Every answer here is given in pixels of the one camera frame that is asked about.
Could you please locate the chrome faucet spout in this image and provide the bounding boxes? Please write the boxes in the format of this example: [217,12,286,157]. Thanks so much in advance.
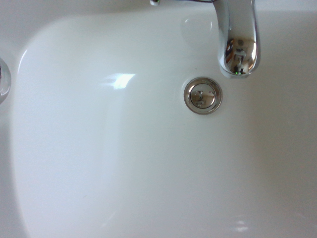
[211,0,262,79]

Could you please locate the round chrome object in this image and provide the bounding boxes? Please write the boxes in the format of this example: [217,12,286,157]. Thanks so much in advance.
[0,57,12,105]

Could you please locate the white ceramic sink basin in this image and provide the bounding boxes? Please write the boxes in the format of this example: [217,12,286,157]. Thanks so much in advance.
[0,0,317,238]

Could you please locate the chrome sink drain plug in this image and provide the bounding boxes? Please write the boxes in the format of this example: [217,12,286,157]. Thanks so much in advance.
[183,77,223,115]

